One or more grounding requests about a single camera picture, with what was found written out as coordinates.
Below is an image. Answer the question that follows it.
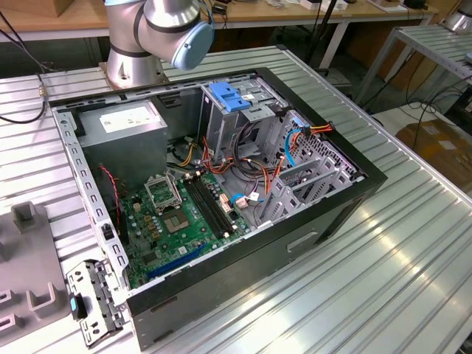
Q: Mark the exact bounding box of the blue data wire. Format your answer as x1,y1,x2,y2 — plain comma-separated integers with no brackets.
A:
285,127,309,167

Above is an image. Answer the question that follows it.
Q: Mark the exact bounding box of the orange yellow power wire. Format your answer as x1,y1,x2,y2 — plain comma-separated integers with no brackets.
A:
301,123,333,138

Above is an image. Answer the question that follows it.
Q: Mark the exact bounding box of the grey metal disk bay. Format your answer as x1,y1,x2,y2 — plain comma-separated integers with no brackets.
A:
257,156,366,228

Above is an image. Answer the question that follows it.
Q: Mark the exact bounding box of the black RAM slot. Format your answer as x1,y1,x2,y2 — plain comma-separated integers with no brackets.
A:
184,178,226,239
197,174,237,232
188,177,229,237
192,176,233,235

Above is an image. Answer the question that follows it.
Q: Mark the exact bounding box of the grey metal drive cage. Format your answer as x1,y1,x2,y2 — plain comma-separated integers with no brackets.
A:
198,79,291,159

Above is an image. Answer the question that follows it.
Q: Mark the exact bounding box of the CPU socket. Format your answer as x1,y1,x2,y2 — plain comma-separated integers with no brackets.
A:
164,212,191,235

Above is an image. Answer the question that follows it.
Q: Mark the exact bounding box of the blue plastic drive latch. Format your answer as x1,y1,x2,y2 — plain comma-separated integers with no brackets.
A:
208,82,252,114

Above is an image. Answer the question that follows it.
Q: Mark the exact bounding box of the metal socket cover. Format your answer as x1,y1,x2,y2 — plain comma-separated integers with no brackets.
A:
143,173,184,215

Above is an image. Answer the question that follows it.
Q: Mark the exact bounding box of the green motherboard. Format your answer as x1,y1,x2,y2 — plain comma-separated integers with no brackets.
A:
119,171,255,291

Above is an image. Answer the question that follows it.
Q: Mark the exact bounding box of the black PC case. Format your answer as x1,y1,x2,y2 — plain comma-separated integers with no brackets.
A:
48,66,389,352

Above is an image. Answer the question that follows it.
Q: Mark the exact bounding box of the blue expansion slot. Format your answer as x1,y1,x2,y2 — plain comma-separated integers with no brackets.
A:
147,243,207,281

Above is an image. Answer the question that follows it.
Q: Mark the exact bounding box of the grey power supply unit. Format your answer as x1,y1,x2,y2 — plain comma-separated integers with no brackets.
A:
75,99,169,185

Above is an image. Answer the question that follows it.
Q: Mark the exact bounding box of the brown square mounting plate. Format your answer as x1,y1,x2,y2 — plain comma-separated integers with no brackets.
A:
97,61,170,91

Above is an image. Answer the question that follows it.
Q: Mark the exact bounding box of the black case fan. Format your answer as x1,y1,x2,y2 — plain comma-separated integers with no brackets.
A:
97,165,130,246

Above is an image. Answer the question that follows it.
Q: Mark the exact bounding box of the large brown cardboard box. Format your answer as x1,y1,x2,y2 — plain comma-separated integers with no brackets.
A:
396,118,472,187

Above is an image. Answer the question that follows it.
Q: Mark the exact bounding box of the black latch teal tab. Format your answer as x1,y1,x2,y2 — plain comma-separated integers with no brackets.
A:
69,293,89,320

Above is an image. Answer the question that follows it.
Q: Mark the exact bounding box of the grey parts rack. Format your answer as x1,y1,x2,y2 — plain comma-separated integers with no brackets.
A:
0,201,73,335

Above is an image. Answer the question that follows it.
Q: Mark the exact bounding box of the metal slat side table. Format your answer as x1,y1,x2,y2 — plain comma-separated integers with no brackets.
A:
353,24,472,108

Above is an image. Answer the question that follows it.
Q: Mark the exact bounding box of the blue cable white plug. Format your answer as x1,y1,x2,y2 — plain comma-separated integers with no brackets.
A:
229,193,265,211

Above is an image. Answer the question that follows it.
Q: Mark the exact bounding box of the orange red wire bundle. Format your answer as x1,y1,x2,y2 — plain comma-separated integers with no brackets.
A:
201,134,287,196

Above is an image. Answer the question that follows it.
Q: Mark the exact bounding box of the black cable bundle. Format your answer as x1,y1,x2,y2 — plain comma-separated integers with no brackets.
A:
235,121,266,178

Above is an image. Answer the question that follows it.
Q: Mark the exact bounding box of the yellow wire bundle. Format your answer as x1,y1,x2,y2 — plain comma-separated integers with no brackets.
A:
178,138,198,167

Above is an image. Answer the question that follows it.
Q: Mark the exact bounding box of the locking lever wire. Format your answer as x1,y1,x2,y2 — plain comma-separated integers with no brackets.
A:
166,172,184,206

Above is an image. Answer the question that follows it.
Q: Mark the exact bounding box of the red black fan wire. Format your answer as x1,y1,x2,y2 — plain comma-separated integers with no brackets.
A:
98,164,123,226

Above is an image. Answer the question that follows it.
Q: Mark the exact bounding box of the metal card retainer bracket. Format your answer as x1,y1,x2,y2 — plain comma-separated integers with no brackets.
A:
65,257,129,350

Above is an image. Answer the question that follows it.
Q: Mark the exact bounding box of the grey cable metal plug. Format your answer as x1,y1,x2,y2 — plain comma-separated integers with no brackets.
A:
0,72,52,125

